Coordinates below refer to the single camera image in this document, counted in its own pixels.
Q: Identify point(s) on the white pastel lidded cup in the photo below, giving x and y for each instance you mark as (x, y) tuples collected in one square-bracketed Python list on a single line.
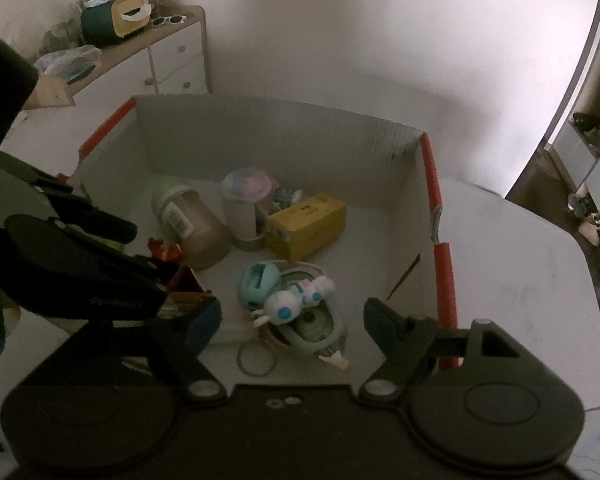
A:
[(244, 194)]

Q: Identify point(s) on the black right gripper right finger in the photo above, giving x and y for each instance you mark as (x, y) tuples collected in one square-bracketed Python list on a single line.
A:
[(411, 346)]

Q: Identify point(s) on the clear plastic bag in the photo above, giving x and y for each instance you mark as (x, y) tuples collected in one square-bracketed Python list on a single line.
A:
[(69, 65)]

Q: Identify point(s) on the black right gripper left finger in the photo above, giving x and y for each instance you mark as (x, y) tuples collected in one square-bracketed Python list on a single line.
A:
[(203, 324)]

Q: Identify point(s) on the white bunny figurine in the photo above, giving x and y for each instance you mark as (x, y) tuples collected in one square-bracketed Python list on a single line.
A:
[(286, 305)]

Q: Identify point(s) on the white drawer cabinet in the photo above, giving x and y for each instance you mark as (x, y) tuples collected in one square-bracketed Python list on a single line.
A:
[(171, 59)]

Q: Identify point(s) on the green yellow tissue holder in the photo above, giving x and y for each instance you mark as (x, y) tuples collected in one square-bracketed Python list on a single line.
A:
[(107, 22)]

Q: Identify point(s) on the light blue wall cabinet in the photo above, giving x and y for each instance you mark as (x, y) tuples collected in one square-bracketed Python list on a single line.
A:
[(576, 143)]

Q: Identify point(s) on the red orange fish toy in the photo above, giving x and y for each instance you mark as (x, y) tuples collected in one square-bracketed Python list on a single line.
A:
[(165, 252)]

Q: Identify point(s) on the brown paper bag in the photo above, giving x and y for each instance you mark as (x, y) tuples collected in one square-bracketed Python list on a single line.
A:
[(49, 92)]

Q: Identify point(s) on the yellow rectangular carton box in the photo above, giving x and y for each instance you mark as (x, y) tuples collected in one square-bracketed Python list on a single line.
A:
[(305, 227)]

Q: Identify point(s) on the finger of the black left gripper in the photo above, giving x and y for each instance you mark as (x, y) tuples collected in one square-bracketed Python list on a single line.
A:
[(68, 210), (184, 292)]

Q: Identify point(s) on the brown jar green lid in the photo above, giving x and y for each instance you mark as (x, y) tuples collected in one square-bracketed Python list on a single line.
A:
[(202, 237)]

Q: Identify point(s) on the red cardboard storage box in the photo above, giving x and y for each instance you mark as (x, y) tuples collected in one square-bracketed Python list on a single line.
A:
[(384, 171)]

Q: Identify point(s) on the white sunglasses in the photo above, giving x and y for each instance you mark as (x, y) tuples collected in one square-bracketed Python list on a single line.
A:
[(173, 19)]

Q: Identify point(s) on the pink haired doll figurine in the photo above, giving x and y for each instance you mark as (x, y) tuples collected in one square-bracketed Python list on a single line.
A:
[(282, 198)]

